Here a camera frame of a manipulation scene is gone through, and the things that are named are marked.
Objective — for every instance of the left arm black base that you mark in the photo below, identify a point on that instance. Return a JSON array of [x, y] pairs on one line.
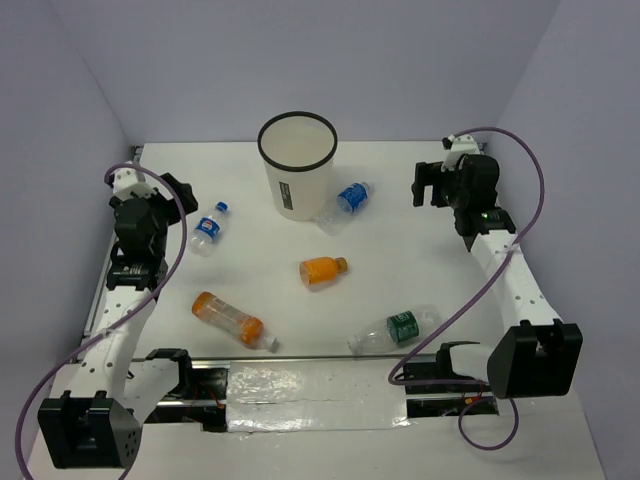
[[199, 397]]

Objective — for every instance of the clear bottle green label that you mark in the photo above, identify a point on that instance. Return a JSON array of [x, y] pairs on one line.
[[396, 331]]

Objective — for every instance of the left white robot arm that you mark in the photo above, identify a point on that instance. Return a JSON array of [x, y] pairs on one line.
[[97, 421]]

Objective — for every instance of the Pepsi bottle blue label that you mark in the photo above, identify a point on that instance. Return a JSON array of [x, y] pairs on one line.
[[207, 231]]

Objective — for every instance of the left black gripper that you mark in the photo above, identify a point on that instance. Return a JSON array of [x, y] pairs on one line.
[[183, 191]]

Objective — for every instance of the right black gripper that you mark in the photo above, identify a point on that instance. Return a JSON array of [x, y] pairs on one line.
[[430, 174]]

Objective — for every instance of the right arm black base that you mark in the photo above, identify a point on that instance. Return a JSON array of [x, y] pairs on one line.
[[445, 396]]

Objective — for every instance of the white bin with black rim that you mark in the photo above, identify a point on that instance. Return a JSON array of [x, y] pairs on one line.
[[297, 148]]

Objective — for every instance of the silver tape patch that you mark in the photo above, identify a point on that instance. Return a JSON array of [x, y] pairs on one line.
[[320, 395]]

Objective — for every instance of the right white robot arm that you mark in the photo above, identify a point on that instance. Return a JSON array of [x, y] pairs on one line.
[[538, 353]]

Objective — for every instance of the clear bottle blue label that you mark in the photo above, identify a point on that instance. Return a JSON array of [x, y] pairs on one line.
[[343, 208]]

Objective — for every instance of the long orange bottle white cap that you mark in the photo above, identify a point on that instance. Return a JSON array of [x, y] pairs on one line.
[[248, 330]]

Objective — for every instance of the short orange juice bottle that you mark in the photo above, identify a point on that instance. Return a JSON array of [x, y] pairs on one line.
[[322, 270]]

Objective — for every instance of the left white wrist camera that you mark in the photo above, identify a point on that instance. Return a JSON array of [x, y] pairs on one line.
[[128, 183]]

